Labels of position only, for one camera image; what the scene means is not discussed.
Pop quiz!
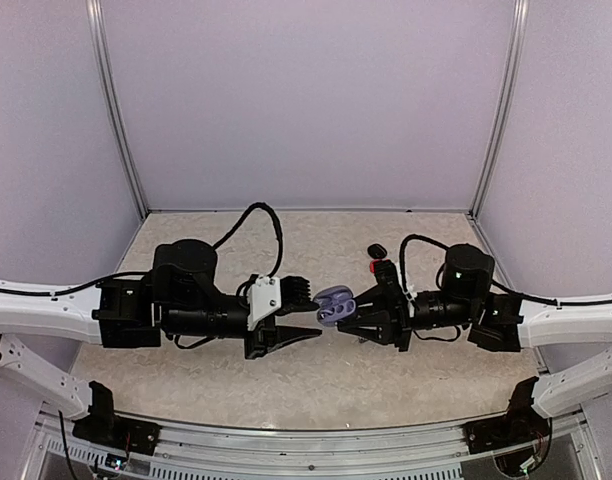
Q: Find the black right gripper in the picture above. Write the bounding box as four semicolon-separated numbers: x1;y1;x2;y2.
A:
338;282;478;352

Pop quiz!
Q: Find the grey oval charging case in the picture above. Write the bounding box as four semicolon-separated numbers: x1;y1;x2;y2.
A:
313;285;357;327

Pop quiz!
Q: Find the black earbud charging case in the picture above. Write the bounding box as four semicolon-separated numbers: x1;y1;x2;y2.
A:
367;243;388;260

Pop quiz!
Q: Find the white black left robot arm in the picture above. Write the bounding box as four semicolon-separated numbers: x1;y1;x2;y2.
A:
0;239;322;445

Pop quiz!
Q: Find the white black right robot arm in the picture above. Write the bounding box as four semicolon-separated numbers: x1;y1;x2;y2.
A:
331;235;612;444

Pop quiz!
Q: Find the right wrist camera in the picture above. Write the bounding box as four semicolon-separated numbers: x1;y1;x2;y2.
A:
373;259;411;305

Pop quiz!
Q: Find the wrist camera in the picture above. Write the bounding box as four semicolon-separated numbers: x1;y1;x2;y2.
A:
246;273;315;334
373;259;411;305

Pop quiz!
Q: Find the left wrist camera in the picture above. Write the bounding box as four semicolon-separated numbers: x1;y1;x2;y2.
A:
246;273;315;334

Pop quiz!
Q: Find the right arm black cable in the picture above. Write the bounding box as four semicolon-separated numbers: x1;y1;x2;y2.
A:
396;234;612;307

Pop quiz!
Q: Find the front aluminium rail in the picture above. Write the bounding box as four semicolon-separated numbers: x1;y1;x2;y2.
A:
23;394;602;480

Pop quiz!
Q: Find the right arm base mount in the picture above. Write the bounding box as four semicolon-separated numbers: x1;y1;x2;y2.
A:
463;376;553;479

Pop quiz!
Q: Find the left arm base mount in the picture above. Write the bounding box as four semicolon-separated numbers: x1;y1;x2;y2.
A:
72;381;161;456

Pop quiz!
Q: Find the right aluminium corner post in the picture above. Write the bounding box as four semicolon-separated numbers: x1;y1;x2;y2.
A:
470;0;530;221

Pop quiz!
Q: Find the aluminium corner post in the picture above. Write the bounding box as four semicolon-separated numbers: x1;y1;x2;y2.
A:
470;0;530;221
85;0;150;221

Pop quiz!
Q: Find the left aluminium corner post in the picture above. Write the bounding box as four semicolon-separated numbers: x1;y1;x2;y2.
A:
85;0;150;221

